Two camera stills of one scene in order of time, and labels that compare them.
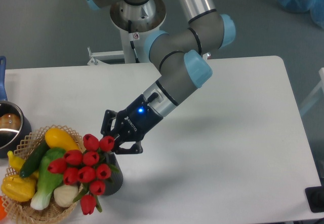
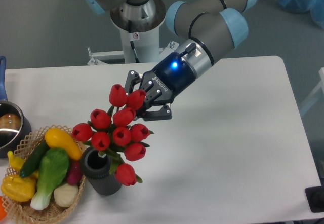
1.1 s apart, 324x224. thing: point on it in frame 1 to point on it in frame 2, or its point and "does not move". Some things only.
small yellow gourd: x=15 y=162 does not move
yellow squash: x=58 y=138 does not move
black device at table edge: x=315 y=196 does not move
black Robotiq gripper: x=132 y=124 to x=173 y=76
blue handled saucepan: x=13 y=130 does not move
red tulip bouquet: x=89 y=168 to x=115 y=133
